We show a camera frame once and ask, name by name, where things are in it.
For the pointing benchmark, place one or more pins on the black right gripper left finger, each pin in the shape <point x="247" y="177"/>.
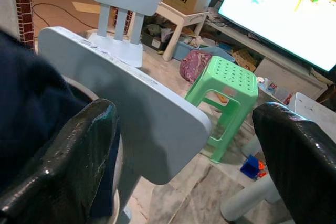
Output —
<point x="57" y="171"/>

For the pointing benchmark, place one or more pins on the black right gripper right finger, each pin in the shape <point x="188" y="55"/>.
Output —
<point x="302" y="169"/>

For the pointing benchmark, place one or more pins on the navy blue garment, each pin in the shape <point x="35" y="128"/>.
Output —
<point x="26" y="98"/>

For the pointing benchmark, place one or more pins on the blue orange toy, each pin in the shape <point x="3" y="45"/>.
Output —
<point x="250" y="167"/>

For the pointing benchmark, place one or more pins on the white child table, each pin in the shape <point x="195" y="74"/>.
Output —
<point x="252" y="197"/>

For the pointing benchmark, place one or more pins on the white television stand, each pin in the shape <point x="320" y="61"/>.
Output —
<point x="286" y="77"/>

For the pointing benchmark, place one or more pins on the green plastic stool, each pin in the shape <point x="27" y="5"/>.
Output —
<point x="231" y="77"/>

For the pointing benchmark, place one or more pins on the wooden puzzle board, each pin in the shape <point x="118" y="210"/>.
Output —
<point x="245" y="60"/>

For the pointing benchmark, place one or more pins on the blue plastic bin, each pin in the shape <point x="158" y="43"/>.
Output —
<point x="223" y="52"/>

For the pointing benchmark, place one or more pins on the pink patterned bag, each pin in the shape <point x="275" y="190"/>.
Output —
<point x="195" y="64"/>

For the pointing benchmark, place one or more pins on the flat screen television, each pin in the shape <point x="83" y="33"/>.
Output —
<point x="283" y="19"/>

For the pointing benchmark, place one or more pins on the black storage box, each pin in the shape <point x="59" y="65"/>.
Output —
<point x="155" y="41"/>

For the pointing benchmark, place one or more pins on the brown cardboard sheet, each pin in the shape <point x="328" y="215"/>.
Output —
<point x="86" y="7"/>

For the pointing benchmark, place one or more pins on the cream small table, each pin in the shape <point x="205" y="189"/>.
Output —
<point x="194" y="18"/>

